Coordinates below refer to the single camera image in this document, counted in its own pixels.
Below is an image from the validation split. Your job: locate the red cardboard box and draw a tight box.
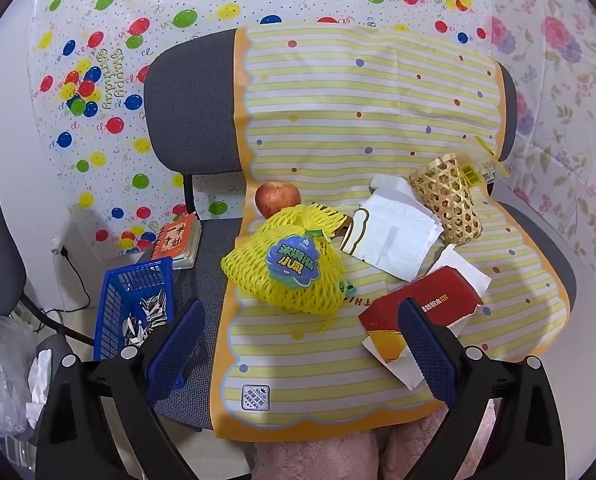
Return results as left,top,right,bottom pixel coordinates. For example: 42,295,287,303
359,266,485,363

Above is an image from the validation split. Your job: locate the red apple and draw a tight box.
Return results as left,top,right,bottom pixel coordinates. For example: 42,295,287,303
255,181,301,219

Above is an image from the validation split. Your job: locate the floral print plastic sheet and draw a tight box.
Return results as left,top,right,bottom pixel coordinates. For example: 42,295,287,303
483,0,596,311

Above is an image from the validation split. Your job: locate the black power cable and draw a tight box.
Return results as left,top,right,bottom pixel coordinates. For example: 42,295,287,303
52,237,91,333

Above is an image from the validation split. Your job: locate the white folded paper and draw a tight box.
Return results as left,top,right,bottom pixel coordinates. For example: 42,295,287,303
369,175,421,207

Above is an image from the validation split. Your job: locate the clear zip bag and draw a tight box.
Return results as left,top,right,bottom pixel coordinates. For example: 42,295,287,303
460,135,511,188

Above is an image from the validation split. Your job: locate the grey office chair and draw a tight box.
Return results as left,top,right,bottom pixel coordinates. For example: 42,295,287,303
142,27,579,441

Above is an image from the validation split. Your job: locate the pink fluffy cloth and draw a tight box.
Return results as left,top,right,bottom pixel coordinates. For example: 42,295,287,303
250,405,504,480

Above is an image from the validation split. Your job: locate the white crumpled tissue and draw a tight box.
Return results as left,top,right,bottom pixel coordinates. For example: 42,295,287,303
26,349,53,428

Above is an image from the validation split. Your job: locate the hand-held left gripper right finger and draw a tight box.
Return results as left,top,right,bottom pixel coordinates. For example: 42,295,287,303
397,297,564,480

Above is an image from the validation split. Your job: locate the yellow foam fruit net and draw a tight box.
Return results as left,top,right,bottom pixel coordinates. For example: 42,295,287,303
221,203,351,336

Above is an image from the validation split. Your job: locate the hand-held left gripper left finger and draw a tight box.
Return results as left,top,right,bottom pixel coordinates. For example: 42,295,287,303
36,299,207,480

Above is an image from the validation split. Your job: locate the orange card booklet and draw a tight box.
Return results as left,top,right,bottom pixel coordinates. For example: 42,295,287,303
150,212,202,271

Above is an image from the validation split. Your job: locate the woven bamboo basket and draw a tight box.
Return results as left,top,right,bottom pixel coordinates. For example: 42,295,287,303
409,154,484,247

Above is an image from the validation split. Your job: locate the blue plastic basket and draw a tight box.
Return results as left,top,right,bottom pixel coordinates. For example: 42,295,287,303
94,256,186,391

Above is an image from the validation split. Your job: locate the yellow striped dotted cloth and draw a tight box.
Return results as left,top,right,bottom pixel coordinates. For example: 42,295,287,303
213,24,571,443

